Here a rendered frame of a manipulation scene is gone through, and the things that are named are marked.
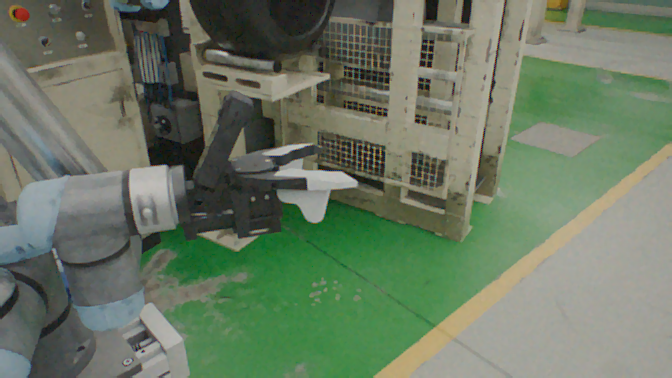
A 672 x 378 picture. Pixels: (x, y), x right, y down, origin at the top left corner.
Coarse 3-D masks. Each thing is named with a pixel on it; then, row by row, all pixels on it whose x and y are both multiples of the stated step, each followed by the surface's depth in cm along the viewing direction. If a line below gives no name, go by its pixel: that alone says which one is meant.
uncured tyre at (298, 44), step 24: (192, 0) 158; (216, 0) 152; (240, 0) 148; (264, 0) 152; (288, 0) 199; (312, 0) 194; (216, 24) 160; (240, 24) 154; (264, 24) 156; (288, 24) 197; (312, 24) 181; (240, 48) 167; (264, 48) 163; (288, 48) 169
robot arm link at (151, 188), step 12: (144, 168) 54; (156, 168) 54; (168, 168) 55; (132, 180) 52; (144, 180) 52; (156, 180) 52; (168, 180) 53; (132, 192) 51; (144, 192) 52; (156, 192) 52; (168, 192) 52; (132, 204) 51; (144, 204) 52; (156, 204) 52; (168, 204) 52; (144, 216) 51; (156, 216) 52; (168, 216) 53; (144, 228) 53; (156, 228) 54; (168, 228) 54
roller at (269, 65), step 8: (208, 56) 181; (216, 56) 179; (224, 56) 177; (232, 56) 175; (240, 56) 173; (248, 56) 172; (256, 56) 171; (232, 64) 176; (240, 64) 174; (248, 64) 171; (256, 64) 169; (264, 64) 167; (272, 64) 166; (280, 64) 168
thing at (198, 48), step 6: (198, 42) 179; (204, 42) 181; (210, 42) 183; (192, 48) 179; (198, 48) 179; (204, 48) 181; (210, 48) 183; (216, 48) 187; (222, 48) 189; (192, 54) 180; (198, 54) 180; (192, 60) 181; (198, 60) 181; (204, 60) 183; (198, 66) 181
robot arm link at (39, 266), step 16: (0, 240) 65; (16, 240) 65; (0, 256) 61; (16, 256) 63; (32, 256) 64; (48, 256) 68; (16, 272) 62; (32, 272) 64; (48, 272) 67; (48, 288) 66; (64, 288) 73; (48, 304) 65; (64, 304) 72; (48, 320) 69
